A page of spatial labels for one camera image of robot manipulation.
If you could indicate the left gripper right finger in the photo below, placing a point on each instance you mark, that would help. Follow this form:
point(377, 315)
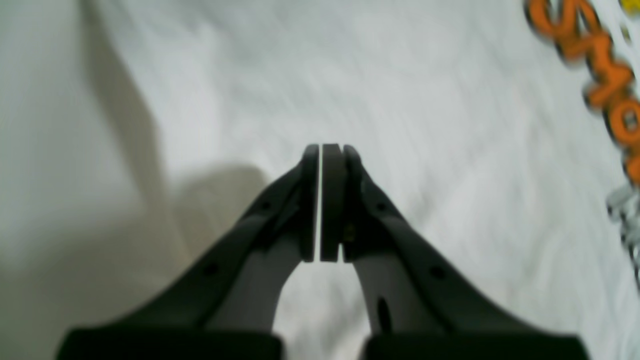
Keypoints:
point(419, 306)

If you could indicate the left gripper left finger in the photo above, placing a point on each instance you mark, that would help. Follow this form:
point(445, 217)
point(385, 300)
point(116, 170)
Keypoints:
point(223, 306)

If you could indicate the white printed T-shirt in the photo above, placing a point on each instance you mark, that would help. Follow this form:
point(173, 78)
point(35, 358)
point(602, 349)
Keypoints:
point(135, 132)

